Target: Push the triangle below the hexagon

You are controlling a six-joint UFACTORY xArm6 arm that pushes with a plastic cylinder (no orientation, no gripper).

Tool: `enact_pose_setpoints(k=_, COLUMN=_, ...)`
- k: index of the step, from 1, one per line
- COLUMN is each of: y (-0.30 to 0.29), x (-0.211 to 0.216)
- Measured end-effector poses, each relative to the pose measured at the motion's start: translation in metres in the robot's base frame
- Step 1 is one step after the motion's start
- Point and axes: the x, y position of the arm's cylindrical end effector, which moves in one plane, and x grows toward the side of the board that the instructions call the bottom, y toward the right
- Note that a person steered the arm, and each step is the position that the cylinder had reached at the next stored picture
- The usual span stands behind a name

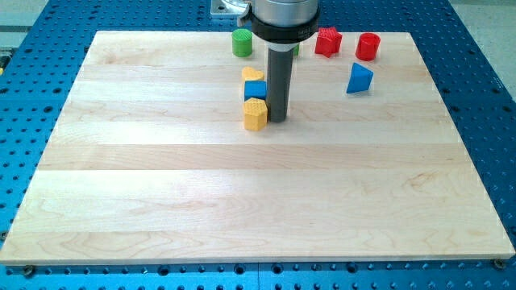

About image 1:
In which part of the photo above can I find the red cylinder block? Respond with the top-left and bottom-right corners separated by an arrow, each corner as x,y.
355,32 -> 381,61

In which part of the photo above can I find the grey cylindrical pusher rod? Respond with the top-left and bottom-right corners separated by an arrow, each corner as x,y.
267,43 -> 297,122

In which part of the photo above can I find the blue triangle block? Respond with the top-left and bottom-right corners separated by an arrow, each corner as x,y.
346,63 -> 374,93

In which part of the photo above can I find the green cylinder block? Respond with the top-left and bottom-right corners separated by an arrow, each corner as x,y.
231,28 -> 253,57

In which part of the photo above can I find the yellow heart block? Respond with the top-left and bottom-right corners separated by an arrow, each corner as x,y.
241,66 -> 265,82

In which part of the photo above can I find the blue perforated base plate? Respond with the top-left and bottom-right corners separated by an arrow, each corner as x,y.
1,1 -> 515,289

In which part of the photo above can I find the yellow hexagon block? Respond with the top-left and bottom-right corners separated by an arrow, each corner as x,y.
243,97 -> 268,131

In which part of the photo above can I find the blue cube block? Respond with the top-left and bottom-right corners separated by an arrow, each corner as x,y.
243,81 -> 267,101

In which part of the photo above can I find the light wooden board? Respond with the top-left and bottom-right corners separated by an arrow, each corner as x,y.
1,31 -> 514,265

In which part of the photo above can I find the red star block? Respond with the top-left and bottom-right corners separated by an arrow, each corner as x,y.
314,27 -> 343,58

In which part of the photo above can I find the silver robot mounting plate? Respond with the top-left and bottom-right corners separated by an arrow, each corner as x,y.
210,0 -> 249,19

